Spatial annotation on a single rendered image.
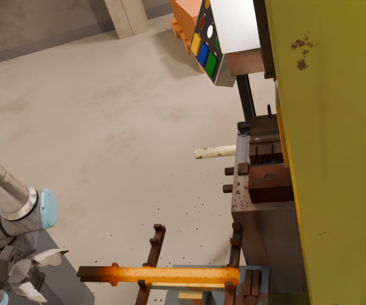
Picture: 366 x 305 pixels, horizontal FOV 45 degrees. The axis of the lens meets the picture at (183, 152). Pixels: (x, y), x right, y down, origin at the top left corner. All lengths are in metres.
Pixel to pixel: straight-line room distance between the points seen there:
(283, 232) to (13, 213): 0.94
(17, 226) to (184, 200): 1.17
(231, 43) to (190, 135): 2.06
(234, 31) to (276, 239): 0.65
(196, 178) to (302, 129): 2.06
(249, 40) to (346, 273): 0.55
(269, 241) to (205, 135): 1.74
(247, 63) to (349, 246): 0.49
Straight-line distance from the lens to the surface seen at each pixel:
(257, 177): 1.28
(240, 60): 1.13
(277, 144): 1.35
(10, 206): 1.67
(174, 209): 2.62
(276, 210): 1.28
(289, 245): 1.41
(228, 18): 1.03
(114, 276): 1.14
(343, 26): 0.64
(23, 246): 1.93
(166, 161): 2.94
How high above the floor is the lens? 1.88
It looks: 40 degrees down
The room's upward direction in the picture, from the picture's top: 19 degrees counter-clockwise
